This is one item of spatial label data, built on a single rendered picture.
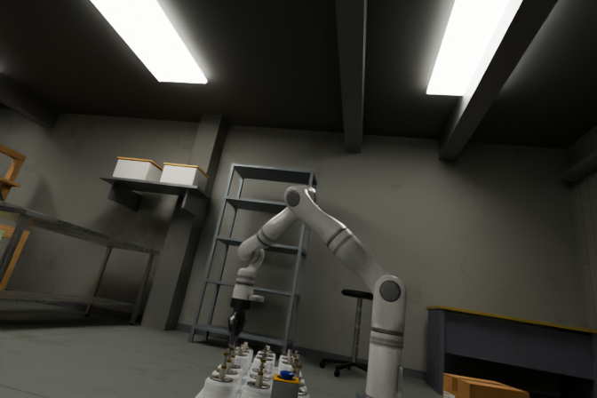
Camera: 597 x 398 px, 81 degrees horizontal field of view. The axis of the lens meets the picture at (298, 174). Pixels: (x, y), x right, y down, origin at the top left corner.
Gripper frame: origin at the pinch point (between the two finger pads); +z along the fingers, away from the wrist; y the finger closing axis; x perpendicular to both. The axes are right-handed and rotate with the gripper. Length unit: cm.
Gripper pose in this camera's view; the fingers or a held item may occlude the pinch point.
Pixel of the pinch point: (233, 340)
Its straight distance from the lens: 140.7
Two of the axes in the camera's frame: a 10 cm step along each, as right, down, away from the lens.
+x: 9.7, 0.7, -2.4
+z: -1.6, 9.3, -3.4
